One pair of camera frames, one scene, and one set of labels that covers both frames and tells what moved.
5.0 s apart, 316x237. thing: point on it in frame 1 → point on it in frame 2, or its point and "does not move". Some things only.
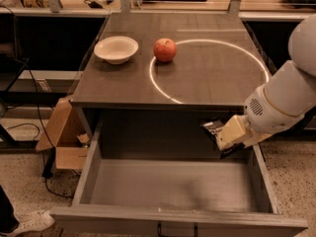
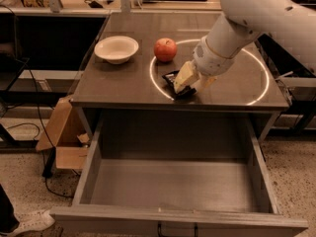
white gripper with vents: (261, 115) → (209, 60)
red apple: (165, 49) does not move
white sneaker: (32, 215) does not move
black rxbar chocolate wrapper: (212, 125) → (170, 79)
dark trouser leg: (8, 220) does not move
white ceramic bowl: (116, 49) does not move
